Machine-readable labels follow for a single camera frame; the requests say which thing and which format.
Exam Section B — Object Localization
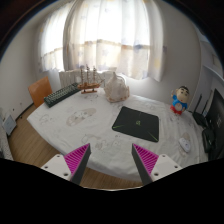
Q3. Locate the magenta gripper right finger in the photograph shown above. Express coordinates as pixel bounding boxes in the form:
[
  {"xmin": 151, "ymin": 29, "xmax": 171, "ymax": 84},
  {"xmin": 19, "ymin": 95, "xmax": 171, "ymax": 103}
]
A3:
[{"xmin": 131, "ymin": 143, "xmax": 183, "ymax": 186}]

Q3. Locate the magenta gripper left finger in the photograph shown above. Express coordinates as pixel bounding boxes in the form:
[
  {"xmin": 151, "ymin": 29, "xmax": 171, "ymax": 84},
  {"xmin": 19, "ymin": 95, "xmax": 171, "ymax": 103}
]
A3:
[{"xmin": 40, "ymin": 143, "xmax": 92, "ymax": 186}]

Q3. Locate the black mouse pad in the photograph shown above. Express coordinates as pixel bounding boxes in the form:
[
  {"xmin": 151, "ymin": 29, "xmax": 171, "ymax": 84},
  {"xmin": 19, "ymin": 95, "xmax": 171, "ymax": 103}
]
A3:
[{"xmin": 112, "ymin": 106, "xmax": 159, "ymax": 142}]

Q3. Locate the white computer mouse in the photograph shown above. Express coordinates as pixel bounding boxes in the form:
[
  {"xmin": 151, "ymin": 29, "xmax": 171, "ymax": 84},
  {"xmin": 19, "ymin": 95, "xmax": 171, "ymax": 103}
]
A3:
[{"xmin": 179, "ymin": 138, "xmax": 191, "ymax": 153}]

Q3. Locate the white printed tablecloth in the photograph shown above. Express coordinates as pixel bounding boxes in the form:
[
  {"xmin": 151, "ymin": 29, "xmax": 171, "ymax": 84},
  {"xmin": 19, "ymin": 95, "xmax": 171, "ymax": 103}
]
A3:
[{"xmin": 28, "ymin": 89, "xmax": 208, "ymax": 181}]

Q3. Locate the black wifi router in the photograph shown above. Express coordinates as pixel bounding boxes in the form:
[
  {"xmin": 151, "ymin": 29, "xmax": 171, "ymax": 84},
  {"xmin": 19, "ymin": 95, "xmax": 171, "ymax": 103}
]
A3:
[{"xmin": 192, "ymin": 96, "xmax": 207, "ymax": 127}]

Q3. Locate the cartoon boy figurine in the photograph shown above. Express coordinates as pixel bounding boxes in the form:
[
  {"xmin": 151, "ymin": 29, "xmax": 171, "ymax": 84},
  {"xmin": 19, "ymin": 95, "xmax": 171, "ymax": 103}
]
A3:
[{"xmin": 170, "ymin": 86, "xmax": 189, "ymax": 115}]

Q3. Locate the black mechanical keyboard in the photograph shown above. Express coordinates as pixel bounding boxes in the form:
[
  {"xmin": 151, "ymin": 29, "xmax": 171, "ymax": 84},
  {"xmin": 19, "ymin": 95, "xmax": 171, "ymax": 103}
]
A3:
[{"xmin": 44, "ymin": 83, "xmax": 79, "ymax": 108}]

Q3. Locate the wooden model sailing ship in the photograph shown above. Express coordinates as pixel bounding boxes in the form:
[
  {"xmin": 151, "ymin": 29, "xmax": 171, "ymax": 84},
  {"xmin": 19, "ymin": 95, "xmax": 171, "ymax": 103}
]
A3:
[{"xmin": 78, "ymin": 66, "xmax": 101, "ymax": 94}]

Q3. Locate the large white conch shell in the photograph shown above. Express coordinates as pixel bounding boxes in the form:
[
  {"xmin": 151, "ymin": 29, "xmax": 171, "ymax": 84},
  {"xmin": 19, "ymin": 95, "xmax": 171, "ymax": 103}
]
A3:
[{"xmin": 104, "ymin": 73, "xmax": 130, "ymax": 102}]

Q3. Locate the white floor appliance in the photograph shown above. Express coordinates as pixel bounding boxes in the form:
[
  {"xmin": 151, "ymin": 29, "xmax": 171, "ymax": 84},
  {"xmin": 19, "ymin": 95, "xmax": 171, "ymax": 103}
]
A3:
[{"xmin": 2, "ymin": 114, "xmax": 17, "ymax": 136}]

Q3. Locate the orange wooden chair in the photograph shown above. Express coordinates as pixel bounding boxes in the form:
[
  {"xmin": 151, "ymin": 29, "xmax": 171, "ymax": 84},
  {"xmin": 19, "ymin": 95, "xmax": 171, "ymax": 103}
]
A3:
[{"xmin": 28, "ymin": 76, "xmax": 52, "ymax": 108}]

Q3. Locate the white radiator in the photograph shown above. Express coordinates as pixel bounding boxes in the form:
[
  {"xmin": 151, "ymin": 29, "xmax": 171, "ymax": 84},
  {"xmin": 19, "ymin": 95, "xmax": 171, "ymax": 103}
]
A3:
[{"xmin": 59, "ymin": 69, "xmax": 113, "ymax": 87}]

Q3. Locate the white sheer curtain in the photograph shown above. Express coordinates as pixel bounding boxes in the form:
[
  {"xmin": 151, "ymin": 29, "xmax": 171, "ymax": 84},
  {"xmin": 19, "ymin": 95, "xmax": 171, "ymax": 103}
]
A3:
[{"xmin": 37, "ymin": 0, "xmax": 165, "ymax": 81}]

